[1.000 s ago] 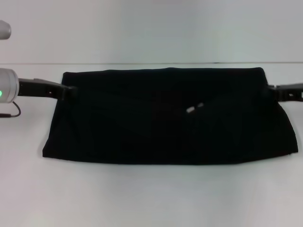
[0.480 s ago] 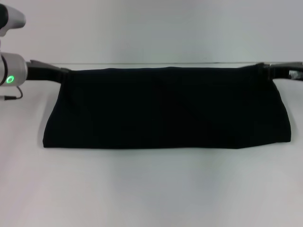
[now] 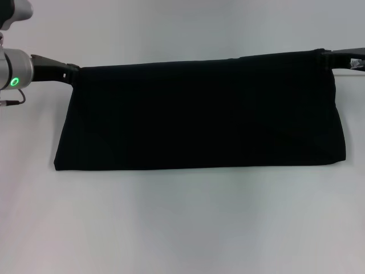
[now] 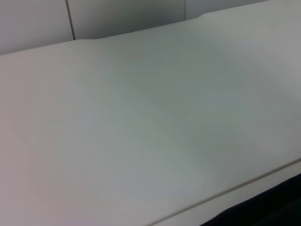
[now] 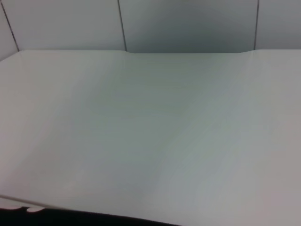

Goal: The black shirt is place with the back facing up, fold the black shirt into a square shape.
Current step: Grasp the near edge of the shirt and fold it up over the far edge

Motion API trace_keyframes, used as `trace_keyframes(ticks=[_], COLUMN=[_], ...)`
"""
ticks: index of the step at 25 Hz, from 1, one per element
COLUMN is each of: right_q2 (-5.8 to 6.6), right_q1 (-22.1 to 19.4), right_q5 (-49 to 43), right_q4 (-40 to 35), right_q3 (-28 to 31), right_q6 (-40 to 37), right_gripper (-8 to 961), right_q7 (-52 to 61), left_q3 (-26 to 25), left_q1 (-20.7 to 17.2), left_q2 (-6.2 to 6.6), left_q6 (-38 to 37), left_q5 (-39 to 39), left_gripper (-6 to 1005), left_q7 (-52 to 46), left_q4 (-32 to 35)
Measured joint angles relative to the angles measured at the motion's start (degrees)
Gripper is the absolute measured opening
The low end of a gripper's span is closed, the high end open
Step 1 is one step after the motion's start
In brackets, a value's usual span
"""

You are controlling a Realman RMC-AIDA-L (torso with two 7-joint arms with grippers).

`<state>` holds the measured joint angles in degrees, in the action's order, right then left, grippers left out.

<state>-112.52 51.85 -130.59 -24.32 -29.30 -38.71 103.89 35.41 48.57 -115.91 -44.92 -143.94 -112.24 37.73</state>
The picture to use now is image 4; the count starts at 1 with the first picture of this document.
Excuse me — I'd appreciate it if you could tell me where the black shirt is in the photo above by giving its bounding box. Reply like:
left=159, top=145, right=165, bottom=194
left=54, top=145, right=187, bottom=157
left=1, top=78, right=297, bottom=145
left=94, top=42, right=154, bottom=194
left=199, top=173, right=301, bottom=226

